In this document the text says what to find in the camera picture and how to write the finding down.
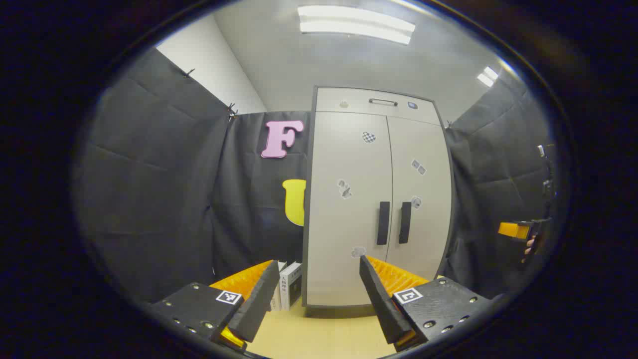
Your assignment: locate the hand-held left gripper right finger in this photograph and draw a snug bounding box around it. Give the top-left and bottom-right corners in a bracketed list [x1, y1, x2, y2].
[359, 255, 494, 352]

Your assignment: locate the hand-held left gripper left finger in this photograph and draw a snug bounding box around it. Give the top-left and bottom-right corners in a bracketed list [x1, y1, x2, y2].
[150, 259, 281, 353]

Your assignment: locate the grey double-door shoe cabinet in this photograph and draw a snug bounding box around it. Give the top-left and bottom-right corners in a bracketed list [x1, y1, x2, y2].
[302, 86, 454, 318]

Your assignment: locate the grey cabinet drawer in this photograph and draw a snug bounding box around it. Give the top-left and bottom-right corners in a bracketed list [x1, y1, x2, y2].
[316, 87, 442, 126]

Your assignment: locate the white book with black print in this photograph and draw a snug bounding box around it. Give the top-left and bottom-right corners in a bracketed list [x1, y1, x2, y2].
[279, 261, 304, 312]

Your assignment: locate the black backdrop cloth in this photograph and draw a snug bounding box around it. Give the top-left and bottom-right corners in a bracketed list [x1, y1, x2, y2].
[72, 47, 559, 303]

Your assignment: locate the small ceiling light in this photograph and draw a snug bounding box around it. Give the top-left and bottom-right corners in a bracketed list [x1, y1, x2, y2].
[477, 66, 499, 88]

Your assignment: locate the long ceiling light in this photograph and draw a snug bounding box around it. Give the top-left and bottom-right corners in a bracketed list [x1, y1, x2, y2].
[298, 5, 416, 45]

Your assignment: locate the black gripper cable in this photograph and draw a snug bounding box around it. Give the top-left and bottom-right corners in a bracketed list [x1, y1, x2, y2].
[537, 145, 555, 200]

